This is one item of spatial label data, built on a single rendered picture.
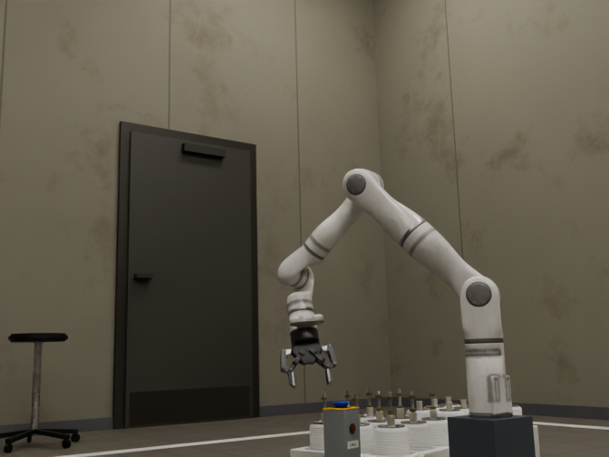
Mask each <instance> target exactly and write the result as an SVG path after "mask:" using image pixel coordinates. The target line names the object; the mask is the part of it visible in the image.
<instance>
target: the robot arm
mask: <svg viewBox="0 0 609 457"><path fill-rule="evenodd" d="M383 188H384V185H383V181H382V178H381V177H380V176H379V175H378V174H377V173H375V172H372V171H370V170H365V169H355V170H350V171H349V172H347V173H346V174H345V176H344V178H343V191H344V194H345V195H346V197H347V198H346V199H345V201H344V202H343V204H342V205H341V206H340V207H339V208H338V209H337V210H336V211H335V212H334V213H333V214H332V215H331V216H330V217H328V218H327V219H326V220H325V221H324V222H322V223H321V224H320V225H319V226H318V227H317V228H316V229H315V230H314V232H313V233H312V234H311V235H310V237H309V238H308V239H307V241H306V242H305V243H304V244H303V246H301V247H300V248H299V249H298V250H296V251H295V252H294V253H293V254H291V255H290V256H289V257H288V258H286V259H285V260H284V261H283V262H282V264H281V265H280V267H279V269H278V272H277V276H278V279H279V281H280V282H281V283H282V284H284V285H287V286H290V287H294V288H295V292H294V293H292V294H291V295H289V296H288V298H287V310H288V316H289V330H290V337H291V344H292V349H285V348H284V347H283V348H282V350H281V356H280V371H281V372H282V373H287V374H288V379H289V384H290V386H292V388H295V373H294V372H293V371H294V370H295V368H296V367H297V365H298V364H300V365H313V364H314V363H318V364H319V365H320V366H321V367H322V368H324V369H325V377H326V383H327V384H330V383H331V382H332V380H333V376H332V370H331V369H332V368H335V367H336V365H337V361H336V357H335V354H334V349H333V346H332V345H331V344H328V345H326V346H321V345H320V342H319V335H318V330H317V325H319V324H322V323H323V322H324V316H323V315H321V314H320V315H315V314H314V307H313V301H312V296H313V290H314V274H313V272H312V270H311V268H309V267H308V266H309V265H312V264H320V263H321V262H322V261H323V260H324V258H325V257H326V256H327V255H328V253H329V252H330V251H331V249H332V248H333V247H334V245H335V244H336V243H337V241H338V240H339V239H340V238H341V236H342V235H343V234H344V233H345V232H346V231H347V229H348V228H349V227H350V226H351V225H352V224H353V223H354V222H355V221H356V220H357V219H358V218H359V217H360V216H361V215H362V214H363V213H364V212H367V213H368V214H369V215H371V216H372V217H373V218H374V219H375V220H376V221H377V222H378V223H379V224H380V225H381V226H382V227H383V228H384V229H385V230H386V232H387V233H388V234H389V235H390V236H391V237H392V238H393V239H394V240H395V241H396V242H397V243H398V244H399V245H400V246H401V247H402V248H403V249H404V250H405V251H406V252H407V253H408V254H409V255H411V256H412V257H413V258H414V259H415V260H416V261H418V262H419V263H420V264H421V265H423V266H424V267H425V268H427V269H428V270H429V271H430V272H432V273H433V274H434V275H436V276H437V277H439V278H440V279H442V280H443V281H444V282H445V283H446V284H447V285H448V286H449V287H450V288H451V289H452V290H453V291H454V292H455V293H456V295H457V296H458V297H459V300H460V313H461V324H462V331H463V335H464V346H465V360H466V374H467V387H468V400H469V417H472V418H493V419H497V418H506V417H513V410H512V398H511V387H510V377H509V375H506V364H505V351H504V343H503V342H504V339H503V330H502V324H501V314H500V298H501V295H500V292H499V289H498V286H497V285H496V284H495V283H494V282H493V281H492V280H491V279H489V278H487V277H483V276H482V275H481V274H480V273H479V272H478V271H476V270H475V269H474V268H472V267H471V266H470V265H468V264H467V263H466V262H465V261H464V260H463V259H462V258H461V257H460V256H459V254H458V253H457V252H456V251H455V250H454V248H453V247H452V246H451V245H450V244H449V242H448V241H447V240H446V239H445V238H444V237H443V236H442V235H441V234H440V233H439V232H438V231H437V230H436V229H435V228H434V227H433V226H432V225H430V224H429V223H428V222H427V221H426V220H425V219H423V218H422V217H421V216H419V215H418V214H416V213H415V212H414V211H412V210H411V209H408V208H407V207H405V206H404V205H402V204H401V203H400V202H398V201H397V200H395V199H394V198H393V197H391V196H390V195H389V194H388V193H387V192H386V191H385V190H384V189H383ZM322 351H324V352H325V353H326V354H327V355H328V356H329V360H330V364H329V363H328V362H327V361H326V360H325V359H324V357H322V356H321V353H322ZM290 354H291V355H292V357H293V358H294V359H295V360H294V361H293V363H292V364H291V365H290V367H286V358H287V357H288V356H289V355H290ZM320 357H321V358H320Z"/></svg>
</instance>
